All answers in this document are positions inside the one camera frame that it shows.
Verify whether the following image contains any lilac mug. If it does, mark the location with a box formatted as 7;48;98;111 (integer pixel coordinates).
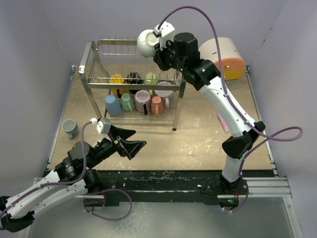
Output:
154;90;174;109

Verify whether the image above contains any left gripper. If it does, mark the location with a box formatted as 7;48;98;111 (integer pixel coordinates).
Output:
87;124;146;169

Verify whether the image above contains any yellow mug black handle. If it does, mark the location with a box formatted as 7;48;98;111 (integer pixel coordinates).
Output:
109;74;127;98

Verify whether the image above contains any metal dish rack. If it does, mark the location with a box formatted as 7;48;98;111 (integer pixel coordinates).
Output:
78;39;186;130

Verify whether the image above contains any small grey cup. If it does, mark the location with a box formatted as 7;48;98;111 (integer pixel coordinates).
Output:
61;119;79;140

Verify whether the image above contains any pink tube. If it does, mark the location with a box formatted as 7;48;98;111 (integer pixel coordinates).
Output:
217;114;229;133

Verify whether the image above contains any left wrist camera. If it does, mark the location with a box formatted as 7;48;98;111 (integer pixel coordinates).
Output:
90;118;111;135

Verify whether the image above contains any round drawer box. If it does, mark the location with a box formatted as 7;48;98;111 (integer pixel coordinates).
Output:
199;37;245;81

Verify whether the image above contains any lime green mug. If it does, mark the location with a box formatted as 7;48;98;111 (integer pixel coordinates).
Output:
144;72;158;85

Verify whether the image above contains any grey speckled mug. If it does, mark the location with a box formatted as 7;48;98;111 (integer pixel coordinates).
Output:
137;29;159;58

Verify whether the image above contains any teal cup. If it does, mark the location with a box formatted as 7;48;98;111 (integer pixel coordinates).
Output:
120;93;135;111

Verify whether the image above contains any purple mug black handle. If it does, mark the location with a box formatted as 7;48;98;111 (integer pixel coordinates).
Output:
135;90;151;116

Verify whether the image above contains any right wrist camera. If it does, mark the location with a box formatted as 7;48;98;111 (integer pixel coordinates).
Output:
154;21;175;51

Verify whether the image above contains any salmon pink mug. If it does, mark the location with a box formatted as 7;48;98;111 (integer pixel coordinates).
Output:
151;96;163;117

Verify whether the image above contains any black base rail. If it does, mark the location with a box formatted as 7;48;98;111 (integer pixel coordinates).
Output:
84;169;275;208

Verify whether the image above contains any black mug white interior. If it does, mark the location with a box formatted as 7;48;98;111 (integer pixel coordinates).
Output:
127;72;143;84

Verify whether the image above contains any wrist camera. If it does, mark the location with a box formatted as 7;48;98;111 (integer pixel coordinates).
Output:
154;21;175;51
90;118;111;135

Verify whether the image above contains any aluminium frame rail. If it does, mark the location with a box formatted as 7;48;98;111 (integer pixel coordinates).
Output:
33;176;292;198

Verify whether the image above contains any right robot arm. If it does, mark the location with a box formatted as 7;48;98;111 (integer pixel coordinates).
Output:
154;32;265;194

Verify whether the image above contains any blue cup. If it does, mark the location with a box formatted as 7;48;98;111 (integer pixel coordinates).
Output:
105;95;121;116

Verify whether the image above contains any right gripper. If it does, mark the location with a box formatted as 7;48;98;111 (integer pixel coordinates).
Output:
154;37;186;73

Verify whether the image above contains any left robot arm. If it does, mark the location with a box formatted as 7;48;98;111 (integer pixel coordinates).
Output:
0;119;147;233

